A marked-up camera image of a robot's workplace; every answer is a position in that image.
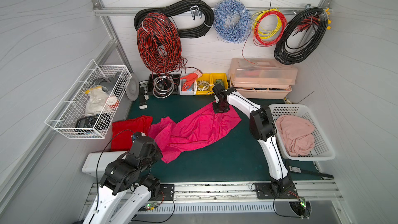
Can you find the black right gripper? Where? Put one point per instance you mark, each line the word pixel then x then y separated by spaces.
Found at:
pixel 221 107

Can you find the magenta t-shirt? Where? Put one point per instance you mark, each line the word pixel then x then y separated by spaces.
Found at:
pixel 198 130

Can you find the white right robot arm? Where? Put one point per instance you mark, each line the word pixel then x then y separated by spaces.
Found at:
pixel 262 128

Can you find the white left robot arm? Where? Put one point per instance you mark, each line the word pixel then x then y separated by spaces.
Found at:
pixel 123 190

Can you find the green circuit boards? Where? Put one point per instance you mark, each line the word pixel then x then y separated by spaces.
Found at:
pixel 219 82

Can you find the yellow bin with circuit boards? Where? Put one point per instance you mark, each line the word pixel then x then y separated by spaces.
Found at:
pixel 222 76

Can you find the white ribbon tape roll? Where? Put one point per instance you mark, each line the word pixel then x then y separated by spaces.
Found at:
pixel 204 86

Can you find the yellow bin with tape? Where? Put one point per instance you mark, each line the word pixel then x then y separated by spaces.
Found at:
pixel 205 77

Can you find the white storage bin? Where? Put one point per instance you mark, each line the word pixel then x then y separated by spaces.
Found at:
pixel 191 90

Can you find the red work glove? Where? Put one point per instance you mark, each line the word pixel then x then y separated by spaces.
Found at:
pixel 192 77

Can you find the pink translucent toolbox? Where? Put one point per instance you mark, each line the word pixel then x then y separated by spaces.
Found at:
pixel 262 78

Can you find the coiled metal flexible conduit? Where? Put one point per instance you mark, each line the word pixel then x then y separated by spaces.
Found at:
pixel 163 86

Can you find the black storage bin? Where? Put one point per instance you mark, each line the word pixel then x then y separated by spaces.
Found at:
pixel 175 78

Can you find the pale pink t-shirt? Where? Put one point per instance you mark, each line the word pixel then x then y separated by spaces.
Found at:
pixel 297 135

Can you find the folded red t-shirt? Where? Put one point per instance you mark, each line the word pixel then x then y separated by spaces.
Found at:
pixel 123 131

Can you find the white laundry basket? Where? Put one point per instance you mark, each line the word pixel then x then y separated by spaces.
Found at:
pixel 323 150

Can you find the black multimeter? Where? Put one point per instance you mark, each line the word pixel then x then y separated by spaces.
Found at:
pixel 98 122

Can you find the white cloth gloves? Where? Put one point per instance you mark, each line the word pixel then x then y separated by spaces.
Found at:
pixel 100 102

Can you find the white power supply box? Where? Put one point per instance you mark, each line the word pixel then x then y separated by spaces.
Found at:
pixel 97 162

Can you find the white wire wall basket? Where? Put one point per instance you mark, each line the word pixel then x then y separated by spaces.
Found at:
pixel 113 78

